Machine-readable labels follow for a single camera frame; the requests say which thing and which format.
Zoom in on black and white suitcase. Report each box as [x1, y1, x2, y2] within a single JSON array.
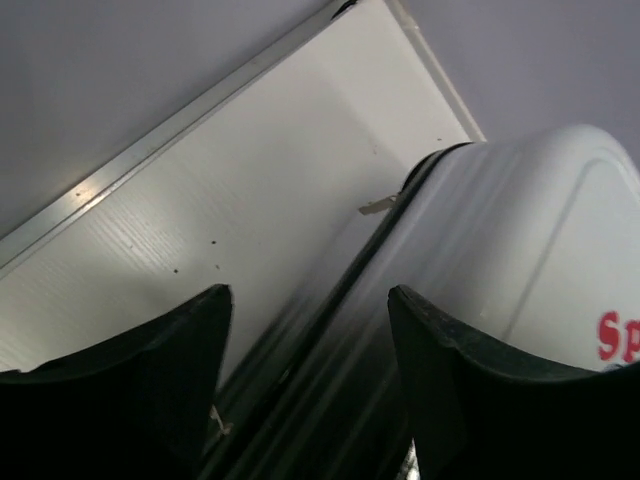
[[198, 125, 639, 479]]

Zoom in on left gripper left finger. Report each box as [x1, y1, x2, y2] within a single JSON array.
[[1, 284, 233, 479]]

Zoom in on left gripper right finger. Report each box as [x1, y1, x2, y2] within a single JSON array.
[[387, 285, 639, 479]]

